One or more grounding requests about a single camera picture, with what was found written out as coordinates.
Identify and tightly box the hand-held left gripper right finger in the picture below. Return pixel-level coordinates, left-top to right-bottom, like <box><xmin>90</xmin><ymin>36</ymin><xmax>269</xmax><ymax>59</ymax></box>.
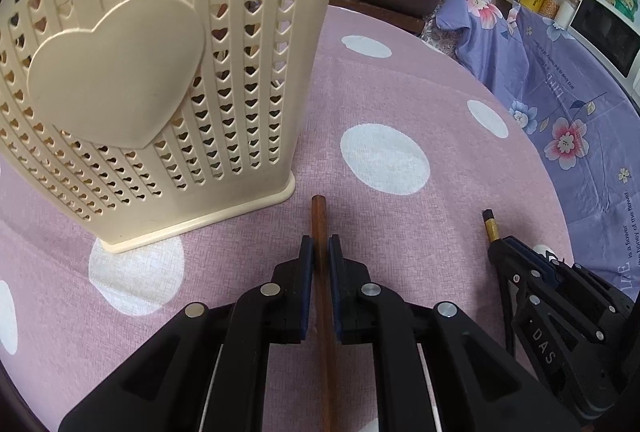
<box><xmin>327</xmin><ymin>234</ymin><xmax>581</xmax><ymax>432</ymax></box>

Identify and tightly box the dark chopstick with gold band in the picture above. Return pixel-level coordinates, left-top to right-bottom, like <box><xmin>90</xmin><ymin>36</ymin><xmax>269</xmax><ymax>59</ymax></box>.
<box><xmin>481</xmin><ymin>209</ymin><xmax>502</xmax><ymax>243</ymax></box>

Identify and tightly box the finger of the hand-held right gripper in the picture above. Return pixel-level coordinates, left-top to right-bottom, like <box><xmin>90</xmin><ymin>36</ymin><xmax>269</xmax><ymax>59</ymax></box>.
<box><xmin>520</xmin><ymin>244</ymin><xmax>633</xmax><ymax>343</ymax></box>
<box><xmin>486</xmin><ymin>236</ymin><xmax>538</xmax><ymax>358</ymax></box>

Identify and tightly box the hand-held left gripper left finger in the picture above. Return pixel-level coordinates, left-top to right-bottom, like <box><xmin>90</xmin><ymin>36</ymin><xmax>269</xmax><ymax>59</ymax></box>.
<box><xmin>58</xmin><ymin>235</ymin><xmax>317</xmax><ymax>432</ymax></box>

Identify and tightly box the cream plastic chopstick holder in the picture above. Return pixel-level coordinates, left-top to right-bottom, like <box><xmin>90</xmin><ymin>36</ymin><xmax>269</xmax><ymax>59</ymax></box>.
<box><xmin>0</xmin><ymin>0</ymin><xmax>356</xmax><ymax>254</ymax></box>

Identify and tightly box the white microwave oven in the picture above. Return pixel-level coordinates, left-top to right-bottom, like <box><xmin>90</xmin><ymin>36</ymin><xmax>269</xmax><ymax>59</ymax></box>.
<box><xmin>570</xmin><ymin>0</ymin><xmax>640</xmax><ymax>92</ymax></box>

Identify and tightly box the brown wooden chopstick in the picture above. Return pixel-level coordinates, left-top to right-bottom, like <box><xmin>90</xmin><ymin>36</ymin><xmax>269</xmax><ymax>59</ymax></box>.
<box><xmin>311</xmin><ymin>194</ymin><xmax>335</xmax><ymax>432</ymax></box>

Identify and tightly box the purple floral cloth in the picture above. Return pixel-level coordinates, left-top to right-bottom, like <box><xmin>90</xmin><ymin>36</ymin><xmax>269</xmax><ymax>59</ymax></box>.
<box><xmin>422</xmin><ymin>0</ymin><xmax>640</xmax><ymax>303</ymax></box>

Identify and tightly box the white cup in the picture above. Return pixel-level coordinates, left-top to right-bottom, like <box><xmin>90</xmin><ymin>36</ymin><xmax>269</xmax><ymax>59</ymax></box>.
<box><xmin>554</xmin><ymin>0</ymin><xmax>576</xmax><ymax>26</ymax></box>

